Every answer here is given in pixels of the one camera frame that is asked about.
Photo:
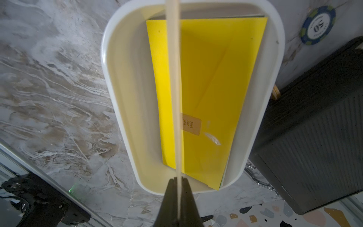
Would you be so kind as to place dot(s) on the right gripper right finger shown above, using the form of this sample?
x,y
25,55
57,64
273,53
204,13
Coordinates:
x,y
189,215

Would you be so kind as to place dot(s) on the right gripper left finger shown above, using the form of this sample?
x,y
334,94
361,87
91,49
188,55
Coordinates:
x,y
167,216

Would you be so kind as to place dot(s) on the white storage box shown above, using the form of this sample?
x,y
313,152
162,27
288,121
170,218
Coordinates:
x,y
128,71

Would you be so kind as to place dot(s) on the yellow envelope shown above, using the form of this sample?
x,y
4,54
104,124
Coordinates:
x,y
217,61

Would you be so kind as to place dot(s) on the tan envelope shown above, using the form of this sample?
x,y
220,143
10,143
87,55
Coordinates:
x,y
172,14

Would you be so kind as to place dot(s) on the black case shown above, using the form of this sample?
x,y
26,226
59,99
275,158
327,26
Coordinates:
x,y
310,142

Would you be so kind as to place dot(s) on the gold wax stamp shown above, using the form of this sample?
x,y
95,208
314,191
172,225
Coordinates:
x,y
275,95

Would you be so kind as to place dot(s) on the poker chip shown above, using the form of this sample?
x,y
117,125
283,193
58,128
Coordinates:
x,y
317,25

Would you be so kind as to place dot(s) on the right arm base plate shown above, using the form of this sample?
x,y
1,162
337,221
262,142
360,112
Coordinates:
x,y
41,204

